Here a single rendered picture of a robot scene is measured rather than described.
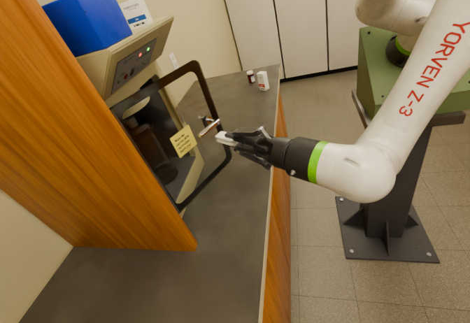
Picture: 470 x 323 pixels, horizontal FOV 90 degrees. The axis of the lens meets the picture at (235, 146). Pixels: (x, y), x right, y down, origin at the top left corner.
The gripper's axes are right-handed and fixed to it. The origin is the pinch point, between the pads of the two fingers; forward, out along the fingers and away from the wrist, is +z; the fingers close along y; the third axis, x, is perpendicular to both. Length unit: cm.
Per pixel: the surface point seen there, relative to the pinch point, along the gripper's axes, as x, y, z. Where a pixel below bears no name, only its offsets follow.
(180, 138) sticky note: 6.4, 1.3, 13.6
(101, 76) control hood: 18.1, 26.8, 8.5
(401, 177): -66, -64, -36
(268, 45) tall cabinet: -254, -58, 159
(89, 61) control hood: 18.4, 29.9, 9.0
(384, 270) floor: -45, -120, -39
